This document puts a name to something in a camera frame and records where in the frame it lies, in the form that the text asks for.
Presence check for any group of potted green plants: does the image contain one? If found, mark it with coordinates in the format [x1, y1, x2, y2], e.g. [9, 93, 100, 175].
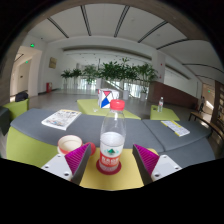
[60, 58, 159, 94]

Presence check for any brown wall plaque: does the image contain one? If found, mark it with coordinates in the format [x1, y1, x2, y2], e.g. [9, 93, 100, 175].
[48, 57, 58, 69]

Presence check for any red and white mug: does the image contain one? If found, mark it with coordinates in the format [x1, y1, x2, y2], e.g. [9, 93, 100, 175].
[57, 134, 97, 157]

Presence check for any grey and green upholstered seat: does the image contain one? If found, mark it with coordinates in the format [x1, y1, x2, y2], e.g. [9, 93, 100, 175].
[5, 107, 166, 168]

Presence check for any dark grey ottoman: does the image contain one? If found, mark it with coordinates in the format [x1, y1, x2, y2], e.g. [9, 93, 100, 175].
[0, 105, 11, 136]

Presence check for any black chair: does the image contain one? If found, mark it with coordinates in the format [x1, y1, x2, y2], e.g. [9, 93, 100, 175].
[14, 90, 30, 103]

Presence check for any large green low table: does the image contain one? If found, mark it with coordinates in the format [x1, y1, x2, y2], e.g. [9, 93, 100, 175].
[76, 98, 142, 120]

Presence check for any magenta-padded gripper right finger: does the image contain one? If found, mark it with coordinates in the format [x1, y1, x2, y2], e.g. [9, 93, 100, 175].
[132, 143, 183, 186]

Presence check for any person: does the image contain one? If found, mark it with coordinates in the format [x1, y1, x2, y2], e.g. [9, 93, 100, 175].
[198, 95, 206, 113]

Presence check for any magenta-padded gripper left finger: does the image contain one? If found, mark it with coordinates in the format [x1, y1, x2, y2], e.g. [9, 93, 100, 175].
[41, 142, 93, 185]

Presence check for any small green low table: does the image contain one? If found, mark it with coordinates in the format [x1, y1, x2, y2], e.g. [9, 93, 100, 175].
[149, 104, 181, 122]

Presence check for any wooden shelf unit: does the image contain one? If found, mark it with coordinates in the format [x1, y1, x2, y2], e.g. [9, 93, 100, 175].
[214, 79, 224, 124]

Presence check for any clear red-capped water bottle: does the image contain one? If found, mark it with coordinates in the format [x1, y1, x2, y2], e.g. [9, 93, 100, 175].
[98, 99, 127, 174]

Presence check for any small clear water bottle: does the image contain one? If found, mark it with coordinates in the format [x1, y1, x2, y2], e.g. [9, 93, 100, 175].
[157, 96, 165, 113]

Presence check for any flat round red coaster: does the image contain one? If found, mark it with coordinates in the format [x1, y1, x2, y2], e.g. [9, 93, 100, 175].
[95, 158, 123, 176]

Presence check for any dark wooden bench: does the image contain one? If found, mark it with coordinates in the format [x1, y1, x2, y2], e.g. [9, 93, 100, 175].
[188, 111, 224, 138]

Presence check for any blue red white cube box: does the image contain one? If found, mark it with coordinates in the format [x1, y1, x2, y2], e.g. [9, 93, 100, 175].
[97, 88, 120, 109]

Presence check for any green ottoman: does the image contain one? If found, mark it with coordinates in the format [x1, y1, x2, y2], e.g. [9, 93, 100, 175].
[2, 98, 30, 121]

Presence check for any open magazine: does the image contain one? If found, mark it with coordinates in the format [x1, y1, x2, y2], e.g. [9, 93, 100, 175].
[41, 108, 83, 131]

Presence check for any yellow white booklet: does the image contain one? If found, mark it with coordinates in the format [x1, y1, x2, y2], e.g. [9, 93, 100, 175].
[160, 119, 191, 138]

